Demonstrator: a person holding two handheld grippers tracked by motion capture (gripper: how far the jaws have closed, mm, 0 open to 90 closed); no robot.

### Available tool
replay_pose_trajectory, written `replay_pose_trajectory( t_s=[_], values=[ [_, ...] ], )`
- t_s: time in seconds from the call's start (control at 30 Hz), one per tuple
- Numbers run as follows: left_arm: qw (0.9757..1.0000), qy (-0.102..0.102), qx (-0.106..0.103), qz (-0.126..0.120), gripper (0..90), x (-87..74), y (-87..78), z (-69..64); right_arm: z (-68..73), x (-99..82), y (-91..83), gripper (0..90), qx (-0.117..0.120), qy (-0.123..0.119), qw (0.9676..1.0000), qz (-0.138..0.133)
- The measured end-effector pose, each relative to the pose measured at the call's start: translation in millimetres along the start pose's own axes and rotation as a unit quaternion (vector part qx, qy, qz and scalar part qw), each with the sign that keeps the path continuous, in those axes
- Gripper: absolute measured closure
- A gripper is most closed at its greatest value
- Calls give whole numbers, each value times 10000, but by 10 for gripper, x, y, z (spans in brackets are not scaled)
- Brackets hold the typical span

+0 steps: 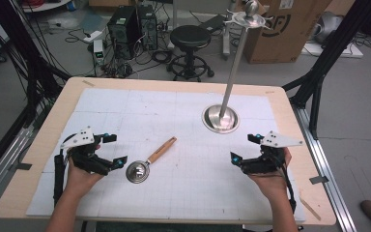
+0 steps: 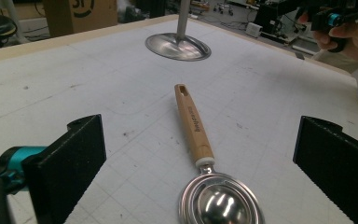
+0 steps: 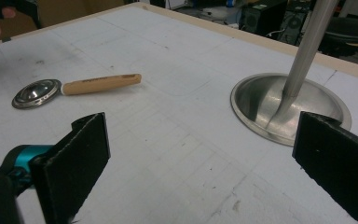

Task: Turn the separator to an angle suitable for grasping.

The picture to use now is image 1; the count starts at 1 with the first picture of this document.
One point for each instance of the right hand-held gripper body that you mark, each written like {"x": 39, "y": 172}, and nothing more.
{"x": 278, "y": 140}

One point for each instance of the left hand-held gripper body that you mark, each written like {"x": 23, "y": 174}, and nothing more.
{"x": 83, "y": 138}

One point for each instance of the silver metal pole stand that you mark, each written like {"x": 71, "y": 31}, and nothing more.
{"x": 235, "y": 64}

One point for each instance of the person's left hand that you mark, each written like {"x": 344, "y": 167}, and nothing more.
{"x": 79, "y": 179}

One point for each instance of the person's right hand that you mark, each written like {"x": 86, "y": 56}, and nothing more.
{"x": 272, "y": 185}

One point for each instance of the black tape strip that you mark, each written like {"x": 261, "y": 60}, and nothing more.
{"x": 24, "y": 166}
{"x": 319, "y": 179}

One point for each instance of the white grid mat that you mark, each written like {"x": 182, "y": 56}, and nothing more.
{"x": 180, "y": 199}

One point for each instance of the small white device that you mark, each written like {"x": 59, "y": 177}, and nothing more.
{"x": 98, "y": 51}

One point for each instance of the brown cardboard box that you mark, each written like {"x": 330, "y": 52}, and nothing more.
{"x": 290, "y": 43}

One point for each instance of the white power strip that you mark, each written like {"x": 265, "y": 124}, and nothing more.
{"x": 92, "y": 36}

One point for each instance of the flat white board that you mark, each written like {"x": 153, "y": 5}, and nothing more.
{"x": 335, "y": 51}

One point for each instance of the large black computer tower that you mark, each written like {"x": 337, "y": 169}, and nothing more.
{"x": 124, "y": 30}

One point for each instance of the narrow black computer tower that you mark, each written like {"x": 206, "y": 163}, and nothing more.
{"x": 148, "y": 29}

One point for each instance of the black round stool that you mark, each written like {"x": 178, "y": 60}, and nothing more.
{"x": 190, "y": 36}

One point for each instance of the aluminium rail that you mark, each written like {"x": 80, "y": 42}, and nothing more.
{"x": 9, "y": 151}
{"x": 319, "y": 151}

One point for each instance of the black metal frame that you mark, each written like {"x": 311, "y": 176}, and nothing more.
{"x": 335, "y": 42}
{"x": 35, "y": 74}

